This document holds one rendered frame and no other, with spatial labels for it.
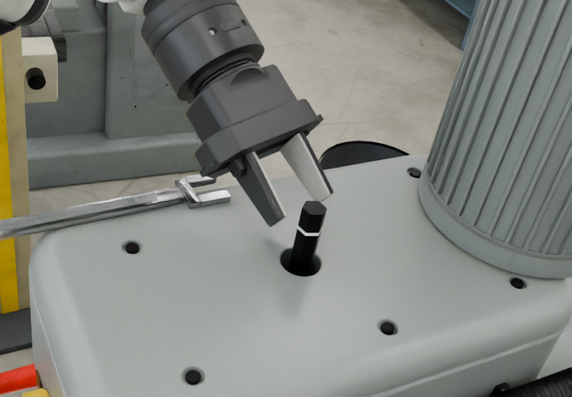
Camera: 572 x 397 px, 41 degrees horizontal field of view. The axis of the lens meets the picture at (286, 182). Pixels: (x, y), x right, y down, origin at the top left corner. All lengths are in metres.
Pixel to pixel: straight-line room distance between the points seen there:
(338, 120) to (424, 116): 0.57
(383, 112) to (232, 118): 4.07
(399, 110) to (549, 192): 4.08
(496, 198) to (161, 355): 0.32
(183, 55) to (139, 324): 0.22
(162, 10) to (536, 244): 0.39
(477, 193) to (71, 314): 0.37
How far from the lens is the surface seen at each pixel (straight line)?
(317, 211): 0.65
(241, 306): 0.64
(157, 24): 0.67
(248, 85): 0.66
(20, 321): 3.13
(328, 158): 3.14
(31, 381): 0.82
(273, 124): 0.65
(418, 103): 4.88
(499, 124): 0.69
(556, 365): 0.91
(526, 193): 0.70
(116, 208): 0.71
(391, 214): 0.77
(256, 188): 0.64
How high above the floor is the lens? 2.35
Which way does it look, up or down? 37 degrees down
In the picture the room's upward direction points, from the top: 12 degrees clockwise
